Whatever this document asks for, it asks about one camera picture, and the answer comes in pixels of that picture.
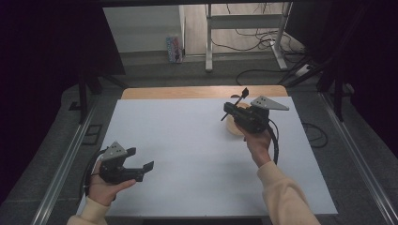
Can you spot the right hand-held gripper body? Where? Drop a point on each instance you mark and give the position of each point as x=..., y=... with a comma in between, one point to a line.
x=253, y=120

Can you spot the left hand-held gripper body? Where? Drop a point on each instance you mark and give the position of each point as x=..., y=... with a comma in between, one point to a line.
x=120, y=175

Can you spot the cream ribbed cup orange dot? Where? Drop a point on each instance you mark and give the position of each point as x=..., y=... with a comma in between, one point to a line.
x=233, y=126

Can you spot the black makeup brush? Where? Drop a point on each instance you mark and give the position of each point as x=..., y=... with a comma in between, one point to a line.
x=244, y=92

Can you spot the person's left hand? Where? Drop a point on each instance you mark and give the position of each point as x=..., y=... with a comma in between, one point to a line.
x=103, y=190

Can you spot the person's right hand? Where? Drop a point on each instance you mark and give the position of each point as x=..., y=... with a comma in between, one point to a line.
x=258, y=146

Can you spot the dark table grommet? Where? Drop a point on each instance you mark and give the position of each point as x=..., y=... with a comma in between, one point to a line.
x=234, y=96

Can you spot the white table sheet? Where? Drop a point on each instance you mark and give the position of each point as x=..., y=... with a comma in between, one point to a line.
x=187, y=187

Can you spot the wooden table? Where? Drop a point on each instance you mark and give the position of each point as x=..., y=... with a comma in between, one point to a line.
x=187, y=92

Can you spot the white power strip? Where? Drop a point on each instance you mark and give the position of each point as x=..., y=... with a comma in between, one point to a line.
x=303, y=70

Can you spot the black metal stand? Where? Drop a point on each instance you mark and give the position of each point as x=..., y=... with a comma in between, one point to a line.
x=83, y=97
x=338, y=97

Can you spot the colourful printed packet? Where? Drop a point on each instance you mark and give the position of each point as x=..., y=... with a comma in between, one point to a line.
x=174, y=49

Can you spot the white cabinet panel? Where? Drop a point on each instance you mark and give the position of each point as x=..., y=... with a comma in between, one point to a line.
x=140, y=28

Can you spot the black curtain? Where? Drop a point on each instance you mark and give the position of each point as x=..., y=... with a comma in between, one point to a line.
x=369, y=62
x=47, y=62

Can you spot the silver floor rail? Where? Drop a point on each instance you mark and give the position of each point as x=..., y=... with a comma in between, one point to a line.
x=359, y=162
x=62, y=168

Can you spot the white metal desk frame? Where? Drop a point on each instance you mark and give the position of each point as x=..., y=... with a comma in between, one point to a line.
x=209, y=37

